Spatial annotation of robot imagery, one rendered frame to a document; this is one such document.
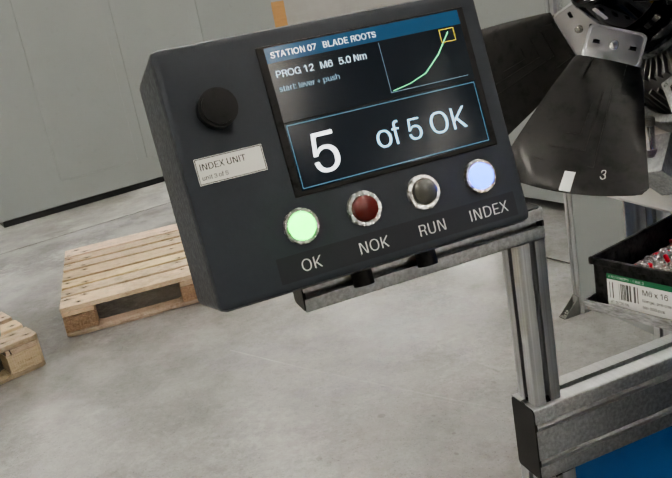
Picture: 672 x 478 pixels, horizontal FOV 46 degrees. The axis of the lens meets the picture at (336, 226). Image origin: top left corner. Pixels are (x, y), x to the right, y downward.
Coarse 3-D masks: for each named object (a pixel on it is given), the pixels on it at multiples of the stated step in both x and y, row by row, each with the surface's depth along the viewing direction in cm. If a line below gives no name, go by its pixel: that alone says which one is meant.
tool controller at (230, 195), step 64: (448, 0) 62; (192, 64) 55; (256, 64) 57; (320, 64) 58; (384, 64) 60; (448, 64) 61; (192, 128) 55; (256, 128) 57; (384, 128) 60; (448, 128) 61; (192, 192) 55; (256, 192) 56; (320, 192) 58; (384, 192) 59; (448, 192) 61; (512, 192) 63; (192, 256) 61; (256, 256) 56; (320, 256) 58; (384, 256) 59
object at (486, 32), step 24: (504, 24) 144; (528, 24) 139; (552, 24) 136; (504, 48) 144; (528, 48) 140; (552, 48) 137; (504, 72) 145; (528, 72) 142; (552, 72) 139; (504, 96) 146; (528, 96) 143; (504, 120) 147
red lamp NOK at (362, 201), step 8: (360, 192) 59; (368, 192) 59; (352, 200) 58; (360, 200) 58; (368, 200) 58; (376, 200) 59; (352, 208) 58; (360, 208) 58; (368, 208) 58; (376, 208) 58; (352, 216) 58; (360, 216) 58; (368, 216) 58; (376, 216) 59; (360, 224) 58; (368, 224) 59
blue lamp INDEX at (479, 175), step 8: (472, 160) 62; (480, 160) 62; (472, 168) 61; (480, 168) 61; (488, 168) 61; (464, 176) 61; (472, 176) 61; (480, 176) 61; (488, 176) 61; (472, 184) 61; (480, 184) 61; (488, 184) 61; (480, 192) 62
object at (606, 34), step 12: (588, 36) 125; (600, 36) 125; (612, 36) 124; (624, 36) 124; (636, 36) 124; (588, 48) 124; (600, 48) 124; (624, 48) 123; (612, 60) 123; (624, 60) 123; (636, 60) 122
